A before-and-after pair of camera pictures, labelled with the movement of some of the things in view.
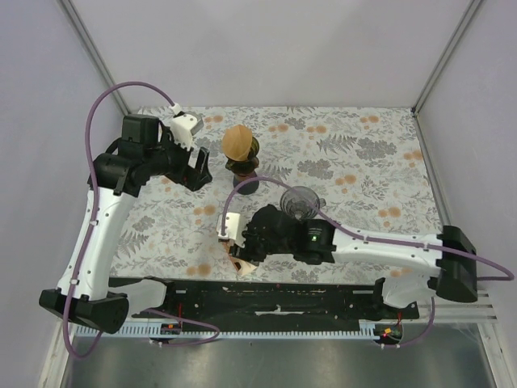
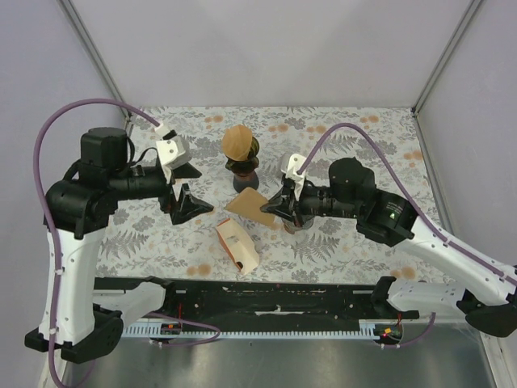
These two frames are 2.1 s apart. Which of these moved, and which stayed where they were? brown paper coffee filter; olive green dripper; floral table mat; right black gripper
Moved: right black gripper
Stayed: olive green dripper; floral table mat; brown paper coffee filter
